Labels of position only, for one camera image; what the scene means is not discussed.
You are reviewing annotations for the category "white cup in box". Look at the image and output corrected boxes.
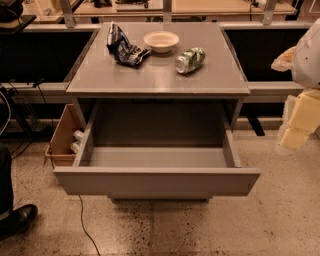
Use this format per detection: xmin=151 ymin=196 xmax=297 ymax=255
xmin=70 ymin=141 xmax=80 ymax=154
xmin=73 ymin=130 xmax=84 ymax=141

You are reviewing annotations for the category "black shoe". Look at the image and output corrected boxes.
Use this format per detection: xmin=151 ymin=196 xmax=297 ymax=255
xmin=0 ymin=204 xmax=38 ymax=240

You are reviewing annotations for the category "wooden background table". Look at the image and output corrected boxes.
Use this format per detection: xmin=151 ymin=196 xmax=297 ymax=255
xmin=23 ymin=0 xmax=298 ymax=24

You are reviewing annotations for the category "grey open top drawer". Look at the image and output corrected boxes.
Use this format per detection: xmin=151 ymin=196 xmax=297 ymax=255
xmin=54 ymin=101 xmax=260 ymax=200

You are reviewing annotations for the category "green soda can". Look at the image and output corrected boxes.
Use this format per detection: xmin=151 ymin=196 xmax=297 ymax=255
xmin=175 ymin=47 xmax=206 ymax=74

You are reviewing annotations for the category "white paper bowl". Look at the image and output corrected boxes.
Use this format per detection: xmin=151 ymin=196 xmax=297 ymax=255
xmin=143 ymin=31 xmax=179 ymax=54

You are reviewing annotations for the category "dark trouser leg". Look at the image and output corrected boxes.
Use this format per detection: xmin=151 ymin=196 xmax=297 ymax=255
xmin=0 ymin=143 xmax=14 ymax=219

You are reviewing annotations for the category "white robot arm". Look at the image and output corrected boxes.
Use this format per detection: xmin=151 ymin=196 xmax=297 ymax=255
xmin=271 ymin=19 xmax=320 ymax=155

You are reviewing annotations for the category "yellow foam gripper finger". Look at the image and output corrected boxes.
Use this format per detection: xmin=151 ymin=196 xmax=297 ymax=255
xmin=276 ymin=89 xmax=320 ymax=155

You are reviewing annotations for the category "black floor cable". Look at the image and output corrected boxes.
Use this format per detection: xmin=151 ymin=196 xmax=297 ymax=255
xmin=33 ymin=79 xmax=102 ymax=256

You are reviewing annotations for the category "cardboard box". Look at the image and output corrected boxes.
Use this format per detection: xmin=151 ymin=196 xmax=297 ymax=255
xmin=45 ymin=104 xmax=83 ymax=166

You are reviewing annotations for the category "blue chip bag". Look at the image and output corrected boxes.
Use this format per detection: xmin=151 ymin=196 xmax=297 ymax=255
xmin=107 ymin=22 xmax=151 ymax=67

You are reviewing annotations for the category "grey cabinet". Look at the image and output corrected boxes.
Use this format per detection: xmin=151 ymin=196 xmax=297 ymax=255
xmin=65 ymin=21 xmax=251 ymax=203

